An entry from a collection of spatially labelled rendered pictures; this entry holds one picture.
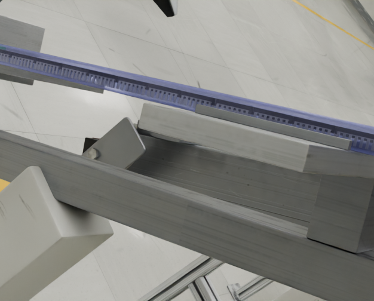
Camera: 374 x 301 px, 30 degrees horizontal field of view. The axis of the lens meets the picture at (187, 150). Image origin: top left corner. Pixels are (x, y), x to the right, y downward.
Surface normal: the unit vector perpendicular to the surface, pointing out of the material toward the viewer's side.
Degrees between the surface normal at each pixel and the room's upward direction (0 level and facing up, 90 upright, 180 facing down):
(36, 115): 0
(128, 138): 90
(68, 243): 90
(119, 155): 90
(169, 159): 90
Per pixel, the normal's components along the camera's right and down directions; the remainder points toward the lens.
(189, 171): -0.52, -0.05
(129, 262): 0.72, -0.57
